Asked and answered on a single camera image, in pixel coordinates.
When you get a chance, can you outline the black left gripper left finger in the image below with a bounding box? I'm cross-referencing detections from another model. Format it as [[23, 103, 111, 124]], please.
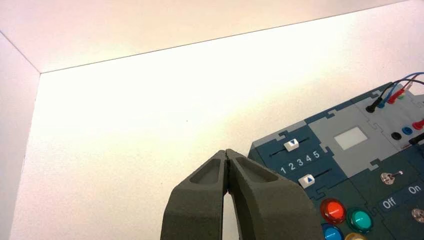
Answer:
[[160, 149, 230, 240]]

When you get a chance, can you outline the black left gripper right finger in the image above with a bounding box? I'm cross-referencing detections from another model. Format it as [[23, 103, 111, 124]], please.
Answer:
[[226, 148, 326, 240]]

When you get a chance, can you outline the white slider knob up arrow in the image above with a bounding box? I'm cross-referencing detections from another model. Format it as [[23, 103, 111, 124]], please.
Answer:
[[297, 173, 316, 190]]

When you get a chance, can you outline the white slider knob down arrow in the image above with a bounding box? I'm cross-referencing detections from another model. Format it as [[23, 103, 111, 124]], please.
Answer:
[[283, 138, 300, 153]]

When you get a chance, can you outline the red round push button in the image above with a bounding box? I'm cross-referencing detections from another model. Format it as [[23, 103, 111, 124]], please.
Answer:
[[319, 198, 347, 225]]

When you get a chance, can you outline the blue round push button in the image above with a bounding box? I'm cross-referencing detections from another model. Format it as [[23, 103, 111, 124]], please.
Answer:
[[320, 222, 345, 240]]

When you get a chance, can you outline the green round push button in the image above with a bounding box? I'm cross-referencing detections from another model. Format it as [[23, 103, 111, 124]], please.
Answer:
[[346, 207, 375, 234]]

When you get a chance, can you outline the blue grey control box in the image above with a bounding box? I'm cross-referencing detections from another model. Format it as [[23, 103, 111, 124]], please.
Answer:
[[247, 81, 424, 240]]

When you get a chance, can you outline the white display screen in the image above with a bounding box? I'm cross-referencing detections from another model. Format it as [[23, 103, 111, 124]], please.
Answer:
[[333, 126, 369, 151]]

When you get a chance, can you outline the metal toggle switch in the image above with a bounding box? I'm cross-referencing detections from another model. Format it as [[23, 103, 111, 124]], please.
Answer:
[[380, 170, 404, 186], [410, 207, 424, 224]]

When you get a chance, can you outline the black banana plug cable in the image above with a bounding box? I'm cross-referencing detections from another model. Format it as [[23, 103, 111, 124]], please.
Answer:
[[365, 78, 424, 146]]

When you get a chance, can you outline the red banana plug cable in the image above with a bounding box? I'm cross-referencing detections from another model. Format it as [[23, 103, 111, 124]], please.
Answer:
[[386, 74, 424, 131]]

